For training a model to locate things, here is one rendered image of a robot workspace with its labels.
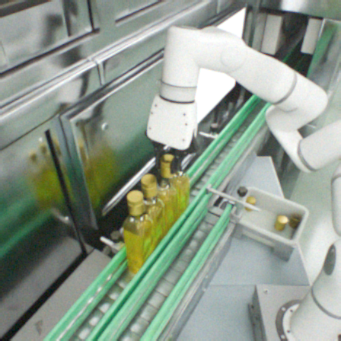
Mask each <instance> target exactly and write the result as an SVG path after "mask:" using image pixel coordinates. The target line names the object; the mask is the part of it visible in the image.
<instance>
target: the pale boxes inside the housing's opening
mask: <svg viewBox="0 0 341 341"><path fill-rule="evenodd" d="M291 15H292V13H291V12H290V11H285V13H284V14H281V10H277V9H274V10H273V11H271V12H270V13H269V14H268V15H267V18H266V26H265V30H264V35H263V41H262V46H261V50H260V52H263V53H269V54H273V55H274V54H275V53H276V52H277V51H278V50H279V48H280V47H281V46H282V45H283V44H284V43H285V38H286V35H284V33H283V32H282V28H281V27H282V22H283V19H284V18H285V29H286V31H287V30H288V25H289V21H290V18H291ZM323 19H324V18H322V17H318V16H313V15H312V16H311V18H310V19H309V21H308V25H307V27H308V28H307V32H306V35H305V38H304V43H303V46H302V48H301V51H302V52H304V53H311V54H313V52H314V48H315V46H316V42H317V38H318V35H319V33H320V28H321V26H322V23H323Z"/></svg>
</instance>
